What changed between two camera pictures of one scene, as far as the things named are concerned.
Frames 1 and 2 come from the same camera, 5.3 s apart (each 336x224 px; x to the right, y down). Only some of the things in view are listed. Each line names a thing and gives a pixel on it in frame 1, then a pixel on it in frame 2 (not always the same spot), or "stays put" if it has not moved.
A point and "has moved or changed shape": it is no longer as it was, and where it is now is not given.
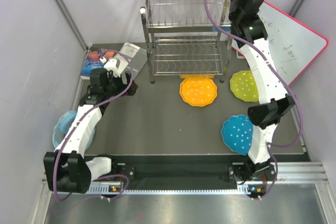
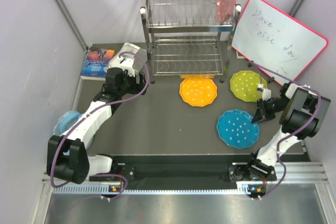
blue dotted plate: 237,132 has moved or changed shape
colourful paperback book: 93,61 stays put
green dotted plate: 244,86 stays put
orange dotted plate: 198,91 stays put
